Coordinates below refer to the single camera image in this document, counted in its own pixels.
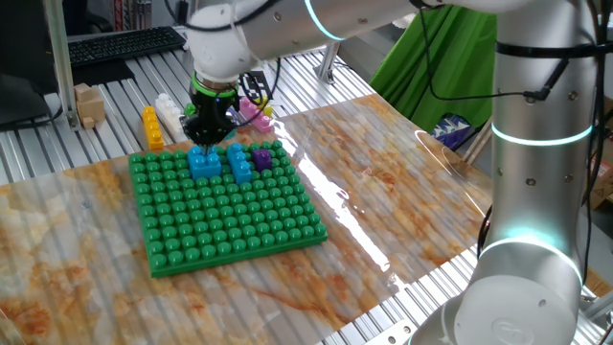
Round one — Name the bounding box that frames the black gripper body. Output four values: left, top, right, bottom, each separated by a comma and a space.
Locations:
189, 89, 241, 127

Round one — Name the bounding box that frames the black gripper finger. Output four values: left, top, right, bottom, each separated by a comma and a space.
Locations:
206, 117, 237, 147
180, 113, 210, 148

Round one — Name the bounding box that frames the light blue square block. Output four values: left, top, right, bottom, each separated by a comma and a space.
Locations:
186, 145, 223, 181

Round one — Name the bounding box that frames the light blue long block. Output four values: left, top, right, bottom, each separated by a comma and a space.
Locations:
226, 142, 254, 186

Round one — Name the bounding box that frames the purple single-stud block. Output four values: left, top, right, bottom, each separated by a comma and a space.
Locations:
251, 148, 275, 173

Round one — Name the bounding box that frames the white long block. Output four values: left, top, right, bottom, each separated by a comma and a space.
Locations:
154, 92, 187, 143

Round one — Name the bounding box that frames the pink long block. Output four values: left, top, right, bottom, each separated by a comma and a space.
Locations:
238, 96, 275, 135

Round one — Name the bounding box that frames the orange-yellow long block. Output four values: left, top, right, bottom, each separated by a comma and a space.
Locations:
141, 105, 166, 150

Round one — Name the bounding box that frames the small yellow block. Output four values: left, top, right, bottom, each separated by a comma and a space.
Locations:
256, 95, 275, 118

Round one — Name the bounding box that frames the printed marker tag sheet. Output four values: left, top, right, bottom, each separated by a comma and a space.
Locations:
238, 69, 275, 103

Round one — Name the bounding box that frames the green studded baseplate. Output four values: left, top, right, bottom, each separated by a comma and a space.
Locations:
127, 138, 329, 279

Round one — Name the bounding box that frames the large wooden block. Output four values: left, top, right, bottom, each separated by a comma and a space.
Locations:
75, 90, 107, 124

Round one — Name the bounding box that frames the black keyboard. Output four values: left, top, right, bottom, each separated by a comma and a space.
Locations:
66, 25, 188, 67

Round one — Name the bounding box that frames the black desk pad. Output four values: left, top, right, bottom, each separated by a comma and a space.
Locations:
70, 57, 137, 88

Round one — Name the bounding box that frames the small wooden cube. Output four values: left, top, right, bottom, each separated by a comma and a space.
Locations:
73, 81, 93, 103

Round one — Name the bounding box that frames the red white striped pole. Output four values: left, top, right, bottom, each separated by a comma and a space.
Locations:
112, 0, 126, 33

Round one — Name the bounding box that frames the marble pattern table mat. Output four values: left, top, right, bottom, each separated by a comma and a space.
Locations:
0, 92, 494, 345

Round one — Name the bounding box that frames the black monitor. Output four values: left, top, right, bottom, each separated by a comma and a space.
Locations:
0, 0, 61, 133

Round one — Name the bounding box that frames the green cloth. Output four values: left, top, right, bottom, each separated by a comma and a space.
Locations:
369, 3, 499, 133

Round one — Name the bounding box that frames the blue white patterned bag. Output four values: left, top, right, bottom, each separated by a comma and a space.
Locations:
429, 113, 473, 152

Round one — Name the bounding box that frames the silver robot mounting plate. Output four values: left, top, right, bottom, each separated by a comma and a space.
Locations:
368, 316, 422, 345

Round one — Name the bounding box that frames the brown cardboard box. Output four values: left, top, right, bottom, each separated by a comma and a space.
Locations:
587, 95, 613, 212

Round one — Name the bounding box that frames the aluminium frame post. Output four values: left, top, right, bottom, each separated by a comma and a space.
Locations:
462, 119, 494, 167
42, 0, 82, 131
314, 41, 342, 85

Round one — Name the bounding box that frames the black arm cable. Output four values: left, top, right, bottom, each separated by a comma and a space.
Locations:
418, 0, 613, 104

